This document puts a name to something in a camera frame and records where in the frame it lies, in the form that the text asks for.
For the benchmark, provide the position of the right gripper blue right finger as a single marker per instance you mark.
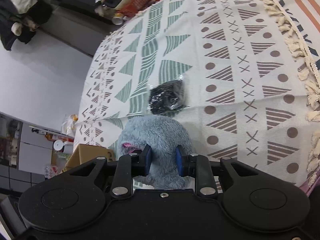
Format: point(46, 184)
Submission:
point(181, 161)

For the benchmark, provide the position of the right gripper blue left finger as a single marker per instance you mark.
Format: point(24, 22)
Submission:
point(145, 159)

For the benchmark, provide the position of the grey plush mouse toy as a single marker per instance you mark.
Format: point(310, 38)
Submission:
point(163, 135)

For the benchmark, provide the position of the brown cardboard box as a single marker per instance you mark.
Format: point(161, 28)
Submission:
point(84, 153)

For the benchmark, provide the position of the black item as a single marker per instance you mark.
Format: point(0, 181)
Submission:
point(166, 97)

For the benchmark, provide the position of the yellow white food bag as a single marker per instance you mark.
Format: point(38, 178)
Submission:
point(68, 125)

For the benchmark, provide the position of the white kettle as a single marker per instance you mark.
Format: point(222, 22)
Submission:
point(63, 146)

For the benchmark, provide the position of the patterned cream blanket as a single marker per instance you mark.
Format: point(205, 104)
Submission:
point(191, 39)

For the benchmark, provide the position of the dark grey door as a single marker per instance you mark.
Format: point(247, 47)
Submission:
point(77, 28)

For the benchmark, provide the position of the red plastic basket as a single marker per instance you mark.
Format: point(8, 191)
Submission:
point(132, 7)

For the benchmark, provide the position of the black clothes hanging on door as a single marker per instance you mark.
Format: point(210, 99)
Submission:
point(20, 19)

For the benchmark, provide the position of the striped tasselled cushion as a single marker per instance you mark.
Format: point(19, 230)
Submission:
point(277, 84)

